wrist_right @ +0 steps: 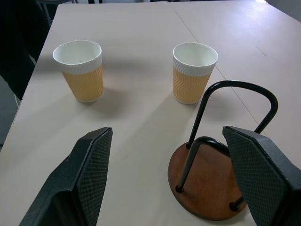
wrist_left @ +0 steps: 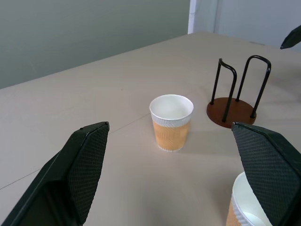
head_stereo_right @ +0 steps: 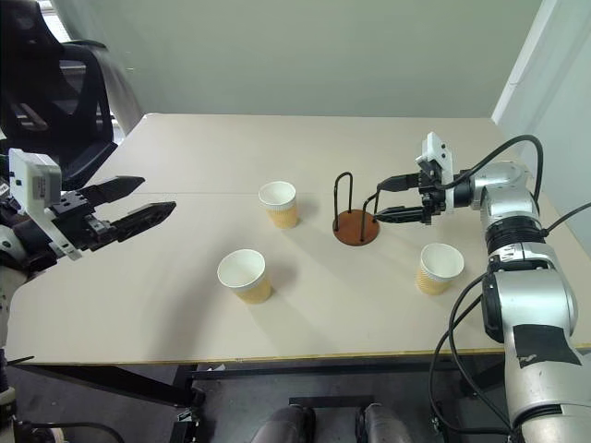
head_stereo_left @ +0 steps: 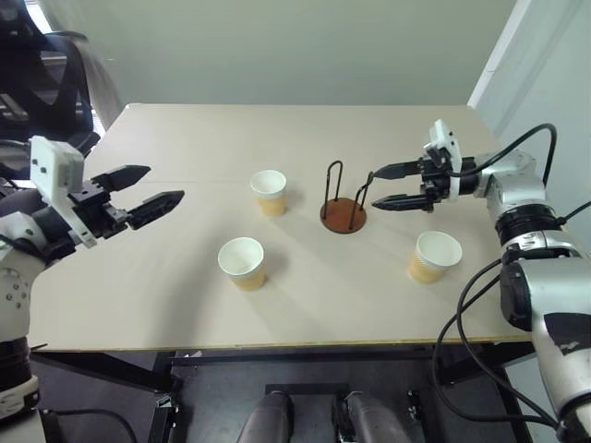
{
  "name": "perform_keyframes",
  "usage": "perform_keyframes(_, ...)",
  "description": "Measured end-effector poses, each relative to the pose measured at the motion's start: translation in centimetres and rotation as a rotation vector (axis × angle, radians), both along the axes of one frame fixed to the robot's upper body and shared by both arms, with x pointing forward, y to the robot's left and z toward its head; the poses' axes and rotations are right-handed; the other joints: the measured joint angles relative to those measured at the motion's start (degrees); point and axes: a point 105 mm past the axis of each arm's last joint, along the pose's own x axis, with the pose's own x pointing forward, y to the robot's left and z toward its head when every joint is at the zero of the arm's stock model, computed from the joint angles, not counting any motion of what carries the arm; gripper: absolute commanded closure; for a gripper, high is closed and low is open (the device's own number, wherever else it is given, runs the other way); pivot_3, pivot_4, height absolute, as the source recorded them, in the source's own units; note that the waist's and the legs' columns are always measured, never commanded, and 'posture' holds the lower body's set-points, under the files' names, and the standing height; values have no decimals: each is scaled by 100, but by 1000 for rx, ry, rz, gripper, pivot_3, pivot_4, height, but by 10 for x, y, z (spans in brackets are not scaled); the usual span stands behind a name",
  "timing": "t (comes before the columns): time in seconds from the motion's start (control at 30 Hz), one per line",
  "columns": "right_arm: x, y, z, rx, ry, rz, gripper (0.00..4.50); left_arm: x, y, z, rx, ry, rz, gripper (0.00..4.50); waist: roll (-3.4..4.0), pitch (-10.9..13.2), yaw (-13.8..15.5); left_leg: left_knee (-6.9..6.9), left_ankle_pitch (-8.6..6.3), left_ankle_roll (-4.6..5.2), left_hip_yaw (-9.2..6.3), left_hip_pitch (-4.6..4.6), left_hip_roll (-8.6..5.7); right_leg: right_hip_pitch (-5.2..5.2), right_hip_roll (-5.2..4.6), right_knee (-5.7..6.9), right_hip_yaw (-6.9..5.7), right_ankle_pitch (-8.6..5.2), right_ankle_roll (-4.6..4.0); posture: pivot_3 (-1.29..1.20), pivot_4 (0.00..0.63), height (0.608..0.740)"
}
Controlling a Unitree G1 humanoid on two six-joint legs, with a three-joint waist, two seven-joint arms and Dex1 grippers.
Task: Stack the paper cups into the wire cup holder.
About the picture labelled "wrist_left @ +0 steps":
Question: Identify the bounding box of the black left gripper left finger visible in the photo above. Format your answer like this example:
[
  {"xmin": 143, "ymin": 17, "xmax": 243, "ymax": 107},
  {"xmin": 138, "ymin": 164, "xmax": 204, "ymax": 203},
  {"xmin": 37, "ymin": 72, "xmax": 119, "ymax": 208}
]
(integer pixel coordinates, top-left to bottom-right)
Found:
[{"xmin": 0, "ymin": 121, "xmax": 111, "ymax": 226}]

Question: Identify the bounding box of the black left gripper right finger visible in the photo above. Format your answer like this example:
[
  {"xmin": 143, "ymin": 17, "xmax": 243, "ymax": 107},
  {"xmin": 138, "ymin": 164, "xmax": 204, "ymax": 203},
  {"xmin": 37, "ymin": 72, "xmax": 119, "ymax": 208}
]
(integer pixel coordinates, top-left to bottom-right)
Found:
[{"xmin": 231, "ymin": 121, "xmax": 301, "ymax": 226}]

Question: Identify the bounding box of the orange white paper cup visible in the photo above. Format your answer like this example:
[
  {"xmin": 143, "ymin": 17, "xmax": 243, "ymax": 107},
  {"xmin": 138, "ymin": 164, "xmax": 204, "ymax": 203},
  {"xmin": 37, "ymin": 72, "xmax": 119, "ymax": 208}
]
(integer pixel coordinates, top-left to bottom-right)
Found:
[
  {"xmin": 149, "ymin": 94, "xmax": 194, "ymax": 153},
  {"xmin": 225, "ymin": 171, "xmax": 275, "ymax": 226}
]

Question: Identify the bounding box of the brown wire cup holder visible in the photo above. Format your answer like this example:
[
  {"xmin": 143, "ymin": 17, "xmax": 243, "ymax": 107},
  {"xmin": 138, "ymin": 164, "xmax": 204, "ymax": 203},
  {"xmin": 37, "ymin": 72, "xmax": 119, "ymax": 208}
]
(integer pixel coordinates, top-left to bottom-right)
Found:
[{"xmin": 206, "ymin": 55, "xmax": 272, "ymax": 129}]

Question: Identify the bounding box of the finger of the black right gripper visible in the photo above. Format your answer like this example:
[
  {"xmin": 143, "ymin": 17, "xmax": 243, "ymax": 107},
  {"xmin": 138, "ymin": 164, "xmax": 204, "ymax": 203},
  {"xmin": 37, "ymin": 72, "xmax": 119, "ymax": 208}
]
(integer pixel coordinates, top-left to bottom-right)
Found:
[{"xmin": 280, "ymin": 24, "xmax": 301, "ymax": 50}]

